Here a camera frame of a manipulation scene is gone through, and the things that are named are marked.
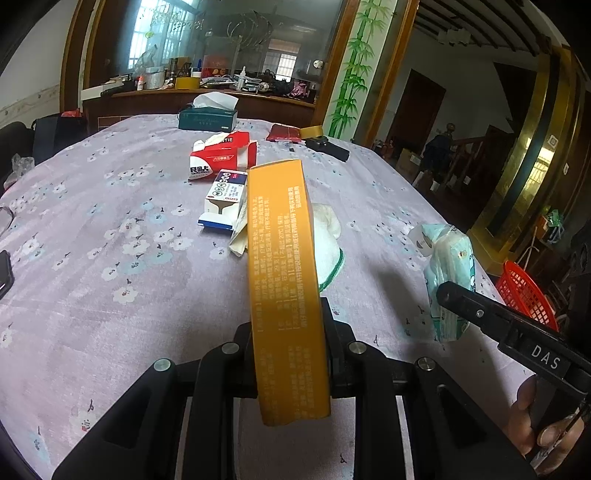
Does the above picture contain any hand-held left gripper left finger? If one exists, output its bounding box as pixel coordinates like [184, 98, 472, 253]
[51, 323, 259, 480]

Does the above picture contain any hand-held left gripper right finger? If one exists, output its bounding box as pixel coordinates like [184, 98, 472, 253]
[318, 298, 539, 480]

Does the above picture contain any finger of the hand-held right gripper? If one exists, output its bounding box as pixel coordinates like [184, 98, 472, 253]
[436, 281, 520, 344]

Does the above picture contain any red plastic basket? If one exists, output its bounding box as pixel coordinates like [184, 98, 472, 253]
[495, 261, 559, 330]

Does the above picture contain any pale green tissue pack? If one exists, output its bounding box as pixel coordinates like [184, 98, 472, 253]
[407, 224, 476, 343]

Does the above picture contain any orange cardboard box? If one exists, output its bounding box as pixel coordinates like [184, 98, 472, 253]
[246, 159, 332, 425]

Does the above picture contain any white cloth green edge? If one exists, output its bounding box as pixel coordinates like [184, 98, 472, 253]
[314, 202, 345, 292]

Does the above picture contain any cream paper packet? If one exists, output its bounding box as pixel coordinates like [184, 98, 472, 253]
[229, 203, 252, 258]

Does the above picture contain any small blue white box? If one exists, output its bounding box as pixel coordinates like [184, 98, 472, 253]
[198, 170, 249, 232]

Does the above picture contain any red white box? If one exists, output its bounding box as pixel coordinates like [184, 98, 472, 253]
[188, 130, 258, 183]

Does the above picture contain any person's right hand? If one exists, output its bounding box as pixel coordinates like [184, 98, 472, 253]
[503, 376, 587, 468]

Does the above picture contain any wooden staircase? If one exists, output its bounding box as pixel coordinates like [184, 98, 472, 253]
[450, 124, 513, 188]

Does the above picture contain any dark jacket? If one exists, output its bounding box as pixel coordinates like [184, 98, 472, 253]
[424, 134, 455, 174]

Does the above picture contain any gold pillar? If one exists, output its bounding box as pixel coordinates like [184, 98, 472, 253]
[468, 44, 589, 278]

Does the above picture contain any dark wooden door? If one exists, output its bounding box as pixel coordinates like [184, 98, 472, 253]
[385, 69, 446, 153]

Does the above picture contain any black pouch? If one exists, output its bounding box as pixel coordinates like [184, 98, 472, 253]
[305, 137, 350, 162]

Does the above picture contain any flat dark red packet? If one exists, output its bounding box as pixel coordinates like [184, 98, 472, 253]
[266, 123, 303, 142]

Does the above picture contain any teal tissue box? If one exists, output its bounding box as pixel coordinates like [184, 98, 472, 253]
[178, 92, 239, 131]

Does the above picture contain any black smartphone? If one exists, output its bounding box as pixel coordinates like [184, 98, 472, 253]
[0, 249, 14, 298]

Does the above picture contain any bamboo painted panel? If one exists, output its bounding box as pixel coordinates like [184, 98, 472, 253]
[321, 0, 402, 139]

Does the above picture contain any wooden counter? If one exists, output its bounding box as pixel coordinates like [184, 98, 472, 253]
[81, 85, 319, 134]

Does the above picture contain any dark blue bag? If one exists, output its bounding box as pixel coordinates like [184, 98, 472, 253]
[31, 113, 88, 162]

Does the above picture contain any clear plastic bag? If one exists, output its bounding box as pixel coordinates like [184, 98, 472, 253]
[10, 154, 35, 178]

